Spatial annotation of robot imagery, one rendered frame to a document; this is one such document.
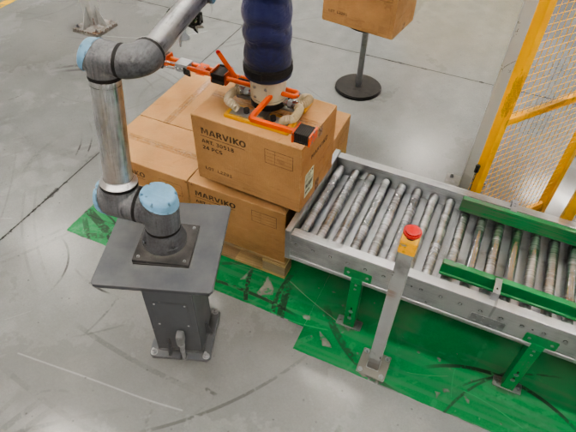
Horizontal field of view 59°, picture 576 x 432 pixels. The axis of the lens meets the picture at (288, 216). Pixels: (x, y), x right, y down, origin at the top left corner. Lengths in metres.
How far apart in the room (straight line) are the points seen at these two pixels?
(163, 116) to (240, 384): 1.70
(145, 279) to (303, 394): 1.02
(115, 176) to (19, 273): 1.48
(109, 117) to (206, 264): 0.71
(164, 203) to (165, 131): 1.23
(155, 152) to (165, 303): 1.00
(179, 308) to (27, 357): 0.94
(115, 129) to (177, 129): 1.30
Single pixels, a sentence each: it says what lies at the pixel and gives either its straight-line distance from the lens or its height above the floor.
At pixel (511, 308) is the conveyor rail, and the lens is 2.46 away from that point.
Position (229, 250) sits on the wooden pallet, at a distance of 3.19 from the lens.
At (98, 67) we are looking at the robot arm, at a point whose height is 1.56.
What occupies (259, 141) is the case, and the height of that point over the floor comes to 0.97.
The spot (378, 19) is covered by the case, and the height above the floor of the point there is 0.75.
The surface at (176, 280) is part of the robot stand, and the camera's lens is 2.16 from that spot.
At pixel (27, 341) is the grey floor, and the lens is 3.12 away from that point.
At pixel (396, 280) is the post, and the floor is 0.76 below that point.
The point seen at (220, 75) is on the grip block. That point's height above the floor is 1.16.
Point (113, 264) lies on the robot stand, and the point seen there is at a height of 0.75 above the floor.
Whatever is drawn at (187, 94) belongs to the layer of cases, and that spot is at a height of 0.54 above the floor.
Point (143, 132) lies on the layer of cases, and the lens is 3.27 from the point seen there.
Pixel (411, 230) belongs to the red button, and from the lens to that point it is 1.98.
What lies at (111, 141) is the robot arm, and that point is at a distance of 2.01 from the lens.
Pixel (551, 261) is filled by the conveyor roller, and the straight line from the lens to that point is 2.79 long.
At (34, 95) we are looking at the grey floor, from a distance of 4.91.
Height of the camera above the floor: 2.45
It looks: 46 degrees down
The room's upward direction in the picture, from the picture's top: 2 degrees clockwise
